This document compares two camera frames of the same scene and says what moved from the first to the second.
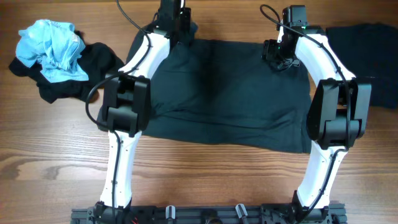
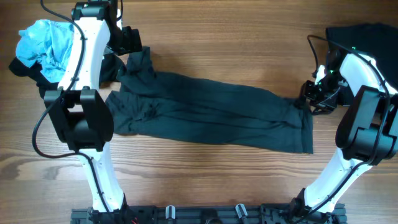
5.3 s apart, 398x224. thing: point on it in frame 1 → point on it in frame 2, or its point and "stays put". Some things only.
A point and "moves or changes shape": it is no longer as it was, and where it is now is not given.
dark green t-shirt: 224,91 moves or changes shape
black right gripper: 268,53 → 306,93
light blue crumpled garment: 55,49 stays put
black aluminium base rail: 251,214 stays put
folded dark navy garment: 370,51 stays put
